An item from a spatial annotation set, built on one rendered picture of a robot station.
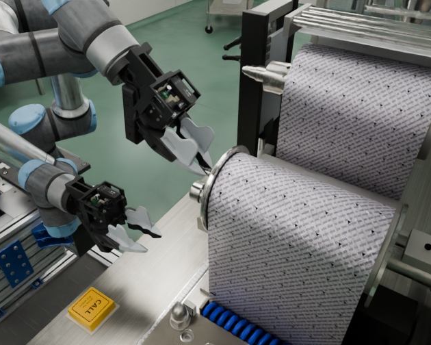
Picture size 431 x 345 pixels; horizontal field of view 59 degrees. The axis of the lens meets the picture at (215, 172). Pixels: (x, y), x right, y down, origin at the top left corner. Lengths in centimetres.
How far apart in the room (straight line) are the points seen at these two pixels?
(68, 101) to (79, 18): 68
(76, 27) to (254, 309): 53
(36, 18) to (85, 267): 119
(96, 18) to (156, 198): 195
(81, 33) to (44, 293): 143
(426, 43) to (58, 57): 58
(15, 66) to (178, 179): 201
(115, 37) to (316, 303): 48
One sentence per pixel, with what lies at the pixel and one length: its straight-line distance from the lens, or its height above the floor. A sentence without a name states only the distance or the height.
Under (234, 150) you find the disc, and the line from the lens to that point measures 58.
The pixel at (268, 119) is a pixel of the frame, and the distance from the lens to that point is 94.
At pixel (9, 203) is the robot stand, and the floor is 73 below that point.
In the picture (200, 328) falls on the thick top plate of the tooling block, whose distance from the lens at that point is 71.
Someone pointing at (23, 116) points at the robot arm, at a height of 104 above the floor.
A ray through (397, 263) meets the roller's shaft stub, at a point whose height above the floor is 126.
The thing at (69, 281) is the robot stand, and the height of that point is 21.
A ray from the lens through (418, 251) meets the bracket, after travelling 53.
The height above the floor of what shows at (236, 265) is 116.
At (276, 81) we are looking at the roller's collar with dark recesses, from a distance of 74.
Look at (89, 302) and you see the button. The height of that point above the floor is 92.
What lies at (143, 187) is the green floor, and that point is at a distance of 258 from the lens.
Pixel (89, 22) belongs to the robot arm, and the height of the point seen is 148.
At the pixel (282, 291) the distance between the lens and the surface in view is 61.
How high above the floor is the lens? 165
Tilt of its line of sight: 38 degrees down
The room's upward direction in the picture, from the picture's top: straight up
